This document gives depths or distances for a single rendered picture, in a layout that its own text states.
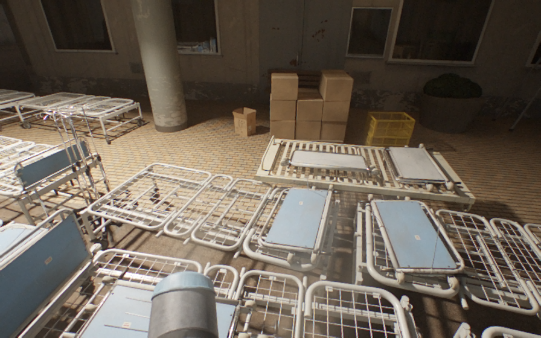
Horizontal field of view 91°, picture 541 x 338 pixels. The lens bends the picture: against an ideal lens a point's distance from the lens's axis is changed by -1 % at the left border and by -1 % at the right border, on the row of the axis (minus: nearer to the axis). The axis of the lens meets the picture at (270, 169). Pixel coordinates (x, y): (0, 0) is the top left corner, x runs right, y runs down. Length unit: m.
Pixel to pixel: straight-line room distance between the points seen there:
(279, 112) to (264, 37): 2.68
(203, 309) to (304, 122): 3.98
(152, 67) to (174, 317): 4.79
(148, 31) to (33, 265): 3.89
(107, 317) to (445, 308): 2.26
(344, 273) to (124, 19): 7.13
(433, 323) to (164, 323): 2.18
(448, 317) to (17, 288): 2.68
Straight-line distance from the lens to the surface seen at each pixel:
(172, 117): 5.29
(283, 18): 6.54
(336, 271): 2.54
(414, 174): 2.77
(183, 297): 0.53
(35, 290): 2.00
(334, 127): 4.47
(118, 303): 1.78
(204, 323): 0.51
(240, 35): 6.77
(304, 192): 2.37
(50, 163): 3.37
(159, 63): 5.08
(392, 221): 2.28
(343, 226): 2.98
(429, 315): 2.53
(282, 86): 4.19
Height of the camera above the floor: 1.90
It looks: 29 degrees down
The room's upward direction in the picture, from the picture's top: 1 degrees clockwise
